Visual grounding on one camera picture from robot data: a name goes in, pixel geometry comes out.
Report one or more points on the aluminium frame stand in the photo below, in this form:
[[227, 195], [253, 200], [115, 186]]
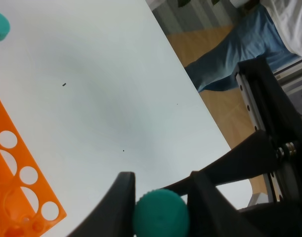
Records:
[[290, 78]]

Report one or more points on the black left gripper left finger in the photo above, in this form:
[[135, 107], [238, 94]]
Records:
[[112, 217]]

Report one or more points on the blue cloth on floor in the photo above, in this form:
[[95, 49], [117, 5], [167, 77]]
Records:
[[254, 36]]

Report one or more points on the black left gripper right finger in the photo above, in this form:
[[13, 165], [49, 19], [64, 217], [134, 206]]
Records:
[[211, 215]]

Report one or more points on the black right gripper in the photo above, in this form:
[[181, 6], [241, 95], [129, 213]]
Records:
[[274, 150]]

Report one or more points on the orange test tube rack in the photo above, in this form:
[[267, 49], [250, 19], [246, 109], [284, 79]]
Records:
[[28, 205]]

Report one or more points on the teal-capped test tube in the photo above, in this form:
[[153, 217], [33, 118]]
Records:
[[161, 213]]

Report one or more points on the white cloth on floor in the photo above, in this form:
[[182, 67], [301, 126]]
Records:
[[287, 18]]

